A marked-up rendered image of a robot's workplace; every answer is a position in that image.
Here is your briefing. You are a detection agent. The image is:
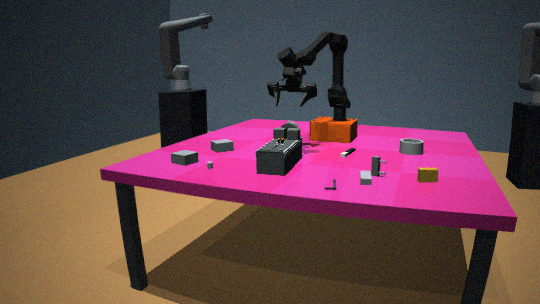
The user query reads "yellow block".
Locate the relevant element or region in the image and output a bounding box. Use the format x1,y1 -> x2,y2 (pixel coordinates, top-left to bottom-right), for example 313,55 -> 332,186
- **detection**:
417,168 -> 439,183

